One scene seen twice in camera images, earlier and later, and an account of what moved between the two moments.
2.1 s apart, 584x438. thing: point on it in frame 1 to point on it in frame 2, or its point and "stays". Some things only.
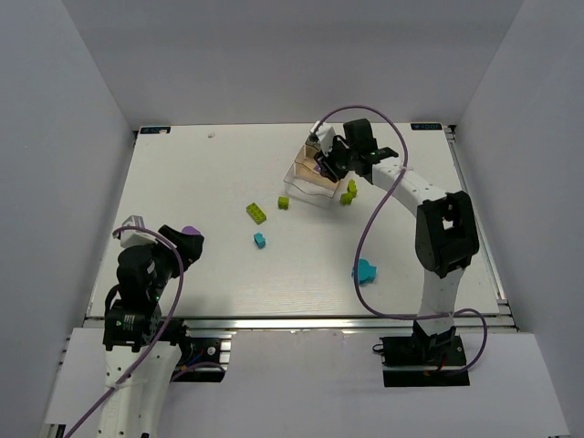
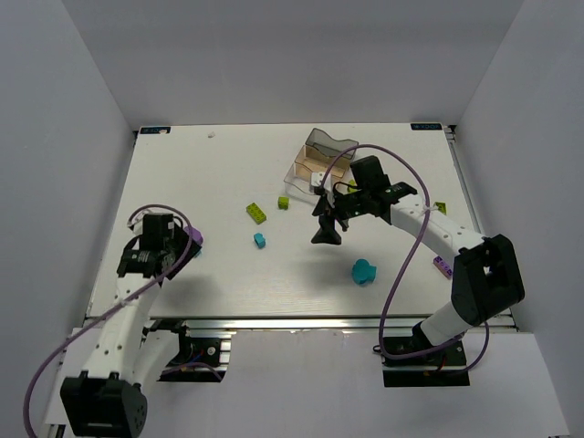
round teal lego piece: (366, 272) stays
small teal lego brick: (260, 240) stays
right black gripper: (334, 161) to (335, 208)
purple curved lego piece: (190, 230) stays
